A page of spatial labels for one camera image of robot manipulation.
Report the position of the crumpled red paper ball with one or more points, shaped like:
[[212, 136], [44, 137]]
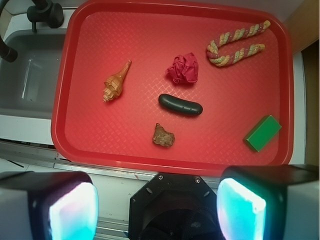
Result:
[[184, 69]]

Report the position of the orange spiral seashell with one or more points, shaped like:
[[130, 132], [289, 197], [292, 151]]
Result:
[[113, 86]]

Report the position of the brown rock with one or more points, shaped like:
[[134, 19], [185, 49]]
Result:
[[162, 137]]

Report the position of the dark green toy cucumber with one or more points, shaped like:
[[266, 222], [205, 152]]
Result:
[[180, 106]]

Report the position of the green rectangular block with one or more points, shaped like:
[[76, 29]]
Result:
[[262, 133]]

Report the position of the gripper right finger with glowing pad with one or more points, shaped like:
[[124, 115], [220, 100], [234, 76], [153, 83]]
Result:
[[277, 202]]

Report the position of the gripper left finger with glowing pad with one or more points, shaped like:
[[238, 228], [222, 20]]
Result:
[[47, 206]]

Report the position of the red plastic tray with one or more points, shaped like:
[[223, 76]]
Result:
[[245, 73]]

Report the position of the grey plastic sink basin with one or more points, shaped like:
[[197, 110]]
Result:
[[28, 85]]

